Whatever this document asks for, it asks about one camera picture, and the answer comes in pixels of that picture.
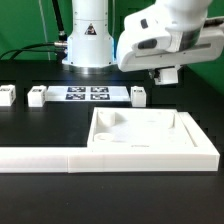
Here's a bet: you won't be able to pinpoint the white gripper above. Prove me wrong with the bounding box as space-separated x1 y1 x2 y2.
117 19 224 72

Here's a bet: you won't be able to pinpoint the white square tabletop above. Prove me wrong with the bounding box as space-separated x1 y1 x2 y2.
87 107 194 149

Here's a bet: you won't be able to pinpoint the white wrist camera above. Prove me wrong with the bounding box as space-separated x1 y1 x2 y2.
124 6 172 51

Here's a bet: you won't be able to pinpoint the white L-shaped obstacle wall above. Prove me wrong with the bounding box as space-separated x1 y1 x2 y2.
0 110 220 173

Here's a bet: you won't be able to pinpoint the black cables at base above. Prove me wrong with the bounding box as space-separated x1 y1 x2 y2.
0 0 68 62

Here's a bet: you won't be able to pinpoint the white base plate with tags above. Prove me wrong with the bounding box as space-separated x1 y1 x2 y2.
47 86 130 102

